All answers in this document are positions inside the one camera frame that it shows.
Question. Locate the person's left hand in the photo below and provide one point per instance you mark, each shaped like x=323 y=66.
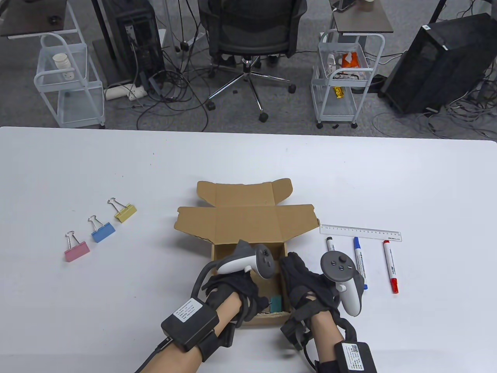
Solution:
x=240 y=287

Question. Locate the person's right hand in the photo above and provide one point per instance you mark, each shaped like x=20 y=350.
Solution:
x=306 y=287

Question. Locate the green binder clip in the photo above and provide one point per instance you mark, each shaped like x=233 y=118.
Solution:
x=275 y=304

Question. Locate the black marker pen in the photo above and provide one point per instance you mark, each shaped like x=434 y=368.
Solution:
x=331 y=244

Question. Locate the blue marker pen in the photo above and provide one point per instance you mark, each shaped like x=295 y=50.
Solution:
x=359 y=260

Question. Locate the brown cardboard mailer box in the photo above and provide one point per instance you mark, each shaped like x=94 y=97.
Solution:
x=248 y=221

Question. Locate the clear plastic ruler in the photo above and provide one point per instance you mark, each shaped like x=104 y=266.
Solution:
x=361 y=232

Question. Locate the red marker pen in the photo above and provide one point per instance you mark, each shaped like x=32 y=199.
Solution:
x=390 y=264

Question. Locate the yellow binder clip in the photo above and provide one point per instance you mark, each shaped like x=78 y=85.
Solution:
x=126 y=213

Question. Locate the blue binder clip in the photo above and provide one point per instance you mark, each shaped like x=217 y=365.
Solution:
x=104 y=233

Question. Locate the pink binder clip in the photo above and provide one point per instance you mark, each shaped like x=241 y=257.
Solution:
x=77 y=252

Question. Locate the person's right forearm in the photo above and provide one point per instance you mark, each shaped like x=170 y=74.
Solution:
x=326 y=334

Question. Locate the person's left forearm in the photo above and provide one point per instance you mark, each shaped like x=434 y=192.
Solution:
x=225 y=307

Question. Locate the black wrist sensor box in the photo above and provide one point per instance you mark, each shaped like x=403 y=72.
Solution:
x=357 y=357
x=190 y=318

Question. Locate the black mesh office chair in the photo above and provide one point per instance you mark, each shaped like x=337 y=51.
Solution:
x=252 y=27

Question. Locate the open black computer tower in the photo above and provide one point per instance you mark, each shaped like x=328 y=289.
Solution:
x=139 y=39

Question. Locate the grey white handheld controller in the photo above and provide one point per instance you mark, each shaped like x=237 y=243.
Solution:
x=337 y=266
x=237 y=264

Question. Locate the yellow snack packet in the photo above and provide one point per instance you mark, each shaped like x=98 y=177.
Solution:
x=339 y=92

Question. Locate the white power strip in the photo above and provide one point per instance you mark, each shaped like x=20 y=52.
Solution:
x=120 y=92

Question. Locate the orange snack packet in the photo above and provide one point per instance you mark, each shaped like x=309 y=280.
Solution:
x=350 y=60

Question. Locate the black mesh computer tower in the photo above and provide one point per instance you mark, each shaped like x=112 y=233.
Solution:
x=438 y=66

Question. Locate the small brown desk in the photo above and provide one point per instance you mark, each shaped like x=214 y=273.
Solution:
x=361 y=21

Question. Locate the white power adapter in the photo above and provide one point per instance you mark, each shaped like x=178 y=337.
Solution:
x=69 y=74

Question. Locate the dark wooden desk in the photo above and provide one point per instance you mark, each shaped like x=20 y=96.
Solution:
x=27 y=15

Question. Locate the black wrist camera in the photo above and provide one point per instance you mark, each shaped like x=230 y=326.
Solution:
x=291 y=330

